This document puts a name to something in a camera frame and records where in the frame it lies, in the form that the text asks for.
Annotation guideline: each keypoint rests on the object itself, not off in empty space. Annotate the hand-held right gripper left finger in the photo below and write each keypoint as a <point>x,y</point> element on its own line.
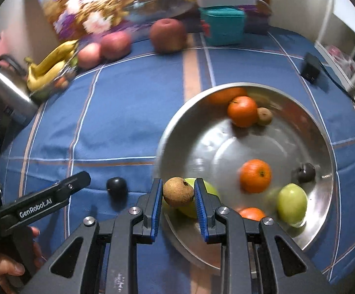
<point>156,208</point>

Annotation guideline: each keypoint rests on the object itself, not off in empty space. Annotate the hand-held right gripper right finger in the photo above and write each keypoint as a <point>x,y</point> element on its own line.
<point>200,208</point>

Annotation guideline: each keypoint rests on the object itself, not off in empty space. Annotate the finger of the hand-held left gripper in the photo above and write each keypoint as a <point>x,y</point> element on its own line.
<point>73,185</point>

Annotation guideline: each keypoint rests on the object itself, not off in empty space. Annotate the small green apple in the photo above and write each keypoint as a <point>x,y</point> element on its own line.
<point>291,203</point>
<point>188,210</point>

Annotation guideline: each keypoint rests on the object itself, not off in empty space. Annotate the brown kiwi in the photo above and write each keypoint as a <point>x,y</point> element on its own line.
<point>265,116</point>
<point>177,193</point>

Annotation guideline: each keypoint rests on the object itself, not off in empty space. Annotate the dark purple plum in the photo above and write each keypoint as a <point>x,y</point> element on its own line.
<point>116,186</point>
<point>303,173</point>

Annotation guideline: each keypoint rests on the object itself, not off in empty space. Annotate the round stainless steel plate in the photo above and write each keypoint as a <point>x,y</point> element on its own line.
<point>214,153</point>

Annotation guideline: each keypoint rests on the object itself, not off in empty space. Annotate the person's left hand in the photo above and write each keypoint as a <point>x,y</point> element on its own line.
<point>0,268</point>

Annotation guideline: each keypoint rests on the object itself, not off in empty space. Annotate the stainless steel thermos jug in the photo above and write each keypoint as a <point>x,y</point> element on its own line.
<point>9,98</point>

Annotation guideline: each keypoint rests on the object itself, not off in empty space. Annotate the clear glass container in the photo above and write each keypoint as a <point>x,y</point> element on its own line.
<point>68,75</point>

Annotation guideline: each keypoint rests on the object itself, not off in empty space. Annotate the bunch of yellow bananas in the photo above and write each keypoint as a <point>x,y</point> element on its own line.
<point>49,64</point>

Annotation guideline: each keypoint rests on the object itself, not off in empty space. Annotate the pale pink apple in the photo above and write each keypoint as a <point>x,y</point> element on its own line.
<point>89,55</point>

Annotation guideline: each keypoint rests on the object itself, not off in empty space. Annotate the dark red apple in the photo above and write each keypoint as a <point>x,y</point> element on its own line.
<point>168,35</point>

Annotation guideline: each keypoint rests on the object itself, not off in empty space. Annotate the black power adapter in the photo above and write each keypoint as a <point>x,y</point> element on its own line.
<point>310,68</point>

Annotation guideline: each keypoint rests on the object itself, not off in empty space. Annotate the floral painting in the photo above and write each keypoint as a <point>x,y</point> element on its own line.
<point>104,6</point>

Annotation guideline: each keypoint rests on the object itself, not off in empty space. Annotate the teal plastic box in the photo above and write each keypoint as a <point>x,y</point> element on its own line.
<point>223,27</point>

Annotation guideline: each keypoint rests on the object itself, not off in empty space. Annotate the pink plastic bag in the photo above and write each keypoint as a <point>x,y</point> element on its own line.
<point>339,55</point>

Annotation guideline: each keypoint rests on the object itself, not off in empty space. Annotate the white plastic chair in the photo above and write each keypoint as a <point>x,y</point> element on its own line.
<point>327,15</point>

